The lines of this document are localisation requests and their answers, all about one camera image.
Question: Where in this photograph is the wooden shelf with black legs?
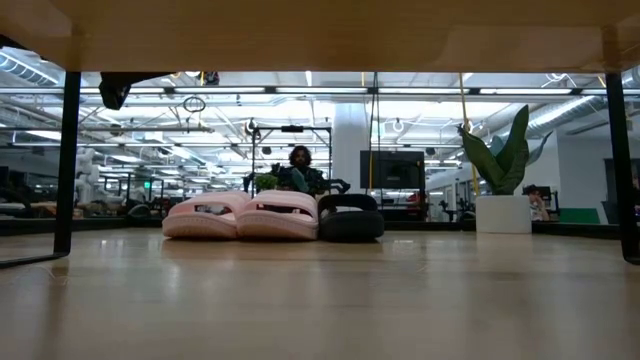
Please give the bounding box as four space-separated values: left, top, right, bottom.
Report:
0 0 640 269

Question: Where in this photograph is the hanging black cable loop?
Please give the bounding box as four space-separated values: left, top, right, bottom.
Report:
181 95 208 114

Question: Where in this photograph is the green board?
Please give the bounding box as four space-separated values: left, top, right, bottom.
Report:
558 207 602 225

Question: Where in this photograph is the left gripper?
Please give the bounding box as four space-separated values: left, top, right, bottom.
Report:
0 32 174 112

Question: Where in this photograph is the black slide sandal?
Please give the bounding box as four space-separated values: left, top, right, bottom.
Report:
317 193 386 244

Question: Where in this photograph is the black metal frame rig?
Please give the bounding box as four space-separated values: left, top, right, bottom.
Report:
248 124 334 197

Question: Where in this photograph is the white humanoid robot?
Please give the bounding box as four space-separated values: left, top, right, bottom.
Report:
73 147 104 206

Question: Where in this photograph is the person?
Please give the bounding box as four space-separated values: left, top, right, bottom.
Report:
521 183 552 223
272 144 331 196

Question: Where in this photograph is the snake plant in white pot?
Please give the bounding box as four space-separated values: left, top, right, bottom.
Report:
457 104 554 235

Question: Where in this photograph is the black monitor on stand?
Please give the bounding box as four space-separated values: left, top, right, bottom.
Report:
359 149 427 222

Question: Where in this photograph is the green bushy plant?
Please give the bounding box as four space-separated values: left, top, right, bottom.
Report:
254 173 280 194

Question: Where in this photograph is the pink slide sandal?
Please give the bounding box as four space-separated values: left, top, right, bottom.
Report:
235 189 320 242
161 191 251 240

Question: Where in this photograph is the yellow hanging cable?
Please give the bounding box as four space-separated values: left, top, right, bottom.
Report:
458 72 482 197

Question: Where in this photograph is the black aluminium table frame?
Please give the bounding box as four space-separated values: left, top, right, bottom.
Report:
0 215 640 240

